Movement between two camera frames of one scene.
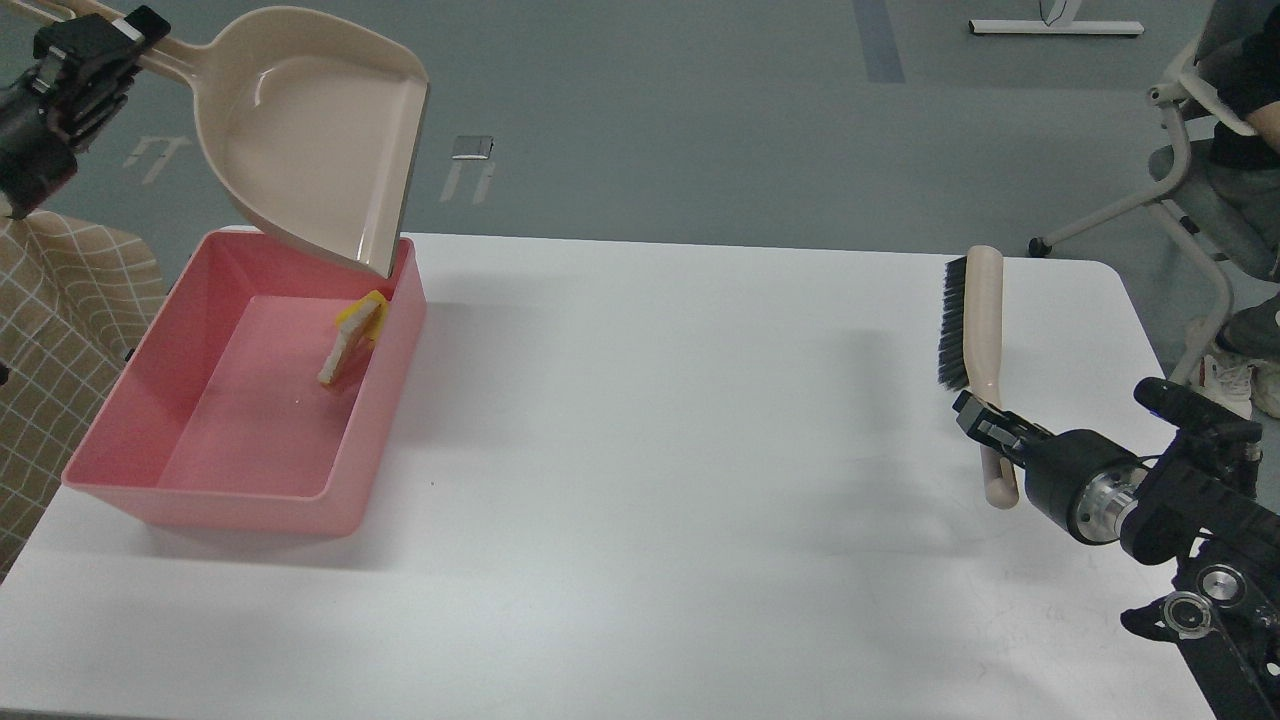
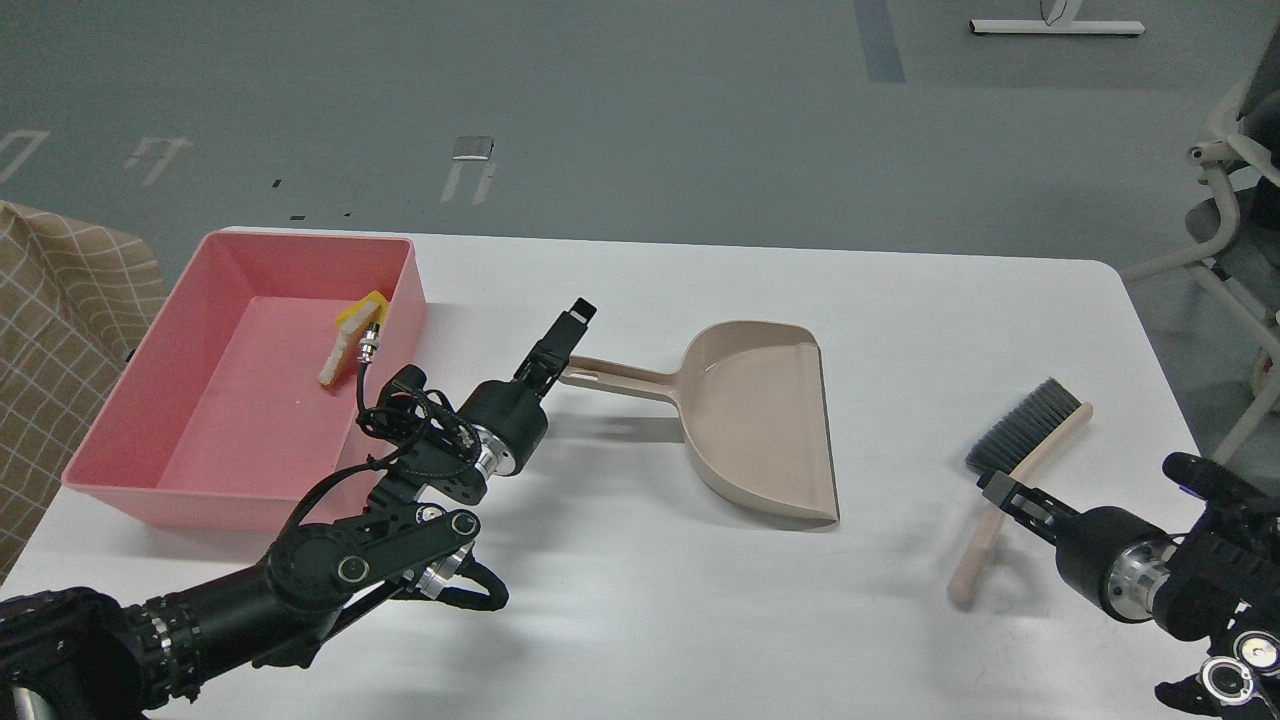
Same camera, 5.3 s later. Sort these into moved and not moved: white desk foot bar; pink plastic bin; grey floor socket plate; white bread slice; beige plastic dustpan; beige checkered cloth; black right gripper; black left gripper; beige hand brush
Moved: beige plastic dustpan; black left gripper; black right gripper; beige hand brush
Not moved: pink plastic bin; grey floor socket plate; white desk foot bar; beige checkered cloth; white bread slice
